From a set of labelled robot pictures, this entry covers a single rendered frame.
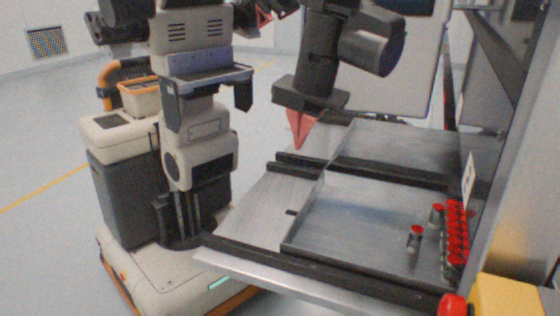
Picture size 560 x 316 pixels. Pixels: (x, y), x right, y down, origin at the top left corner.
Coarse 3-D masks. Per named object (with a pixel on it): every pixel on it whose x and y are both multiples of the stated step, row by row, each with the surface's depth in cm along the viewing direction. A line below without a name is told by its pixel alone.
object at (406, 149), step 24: (360, 120) 107; (360, 144) 98; (384, 144) 98; (408, 144) 98; (432, 144) 98; (456, 144) 98; (384, 168) 83; (408, 168) 80; (432, 168) 87; (456, 168) 87
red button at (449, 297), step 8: (448, 296) 36; (456, 296) 36; (440, 304) 37; (448, 304) 36; (456, 304) 35; (464, 304) 35; (440, 312) 36; (448, 312) 35; (456, 312) 35; (464, 312) 35
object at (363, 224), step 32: (320, 192) 77; (352, 192) 77; (384, 192) 76; (416, 192) 73; (320, 224) 68; (352, 224) 68; (384, 224) 68; (416, 224) 68; (320, 256) 56; (352, 256) 60; (384, 256) 60; (416, 256) 60; (416, 288) 52; (448, 288) 50
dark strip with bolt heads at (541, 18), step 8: (544, 0) 34; (544, 8) 34; (544, 16) 34; (536, 24) 36; (536, 32) 36; (536, 40) 35; (528, 48) 37; (528, 56) 37; (528, 64) 36; (496, 136) 41
